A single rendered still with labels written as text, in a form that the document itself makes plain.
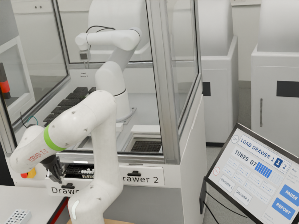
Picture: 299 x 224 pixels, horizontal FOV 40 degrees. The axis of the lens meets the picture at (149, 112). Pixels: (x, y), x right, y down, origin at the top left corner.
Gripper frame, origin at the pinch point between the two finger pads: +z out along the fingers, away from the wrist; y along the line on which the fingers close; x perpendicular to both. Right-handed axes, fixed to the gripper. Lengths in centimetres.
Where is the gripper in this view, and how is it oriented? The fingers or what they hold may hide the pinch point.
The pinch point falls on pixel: (61, 181)
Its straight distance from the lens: 216.8
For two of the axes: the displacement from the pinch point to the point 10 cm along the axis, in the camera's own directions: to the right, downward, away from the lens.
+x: 9.7, 0.1, -2.6
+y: -1.8, 7.3, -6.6
